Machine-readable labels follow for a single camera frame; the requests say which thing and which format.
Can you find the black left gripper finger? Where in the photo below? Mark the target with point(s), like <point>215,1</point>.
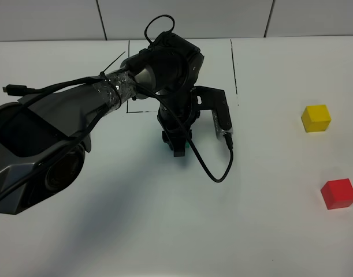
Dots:
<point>179,153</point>
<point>166,140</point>

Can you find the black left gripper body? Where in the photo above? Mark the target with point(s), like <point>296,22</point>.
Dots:
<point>182,102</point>

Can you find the red block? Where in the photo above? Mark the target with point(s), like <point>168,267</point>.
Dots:
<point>337,193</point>

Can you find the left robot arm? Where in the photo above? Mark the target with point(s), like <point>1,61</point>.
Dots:
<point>45,135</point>

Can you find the loose yellow block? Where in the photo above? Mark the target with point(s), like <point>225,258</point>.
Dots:
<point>316,118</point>

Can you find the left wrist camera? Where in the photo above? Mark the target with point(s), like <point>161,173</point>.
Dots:
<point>214,100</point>

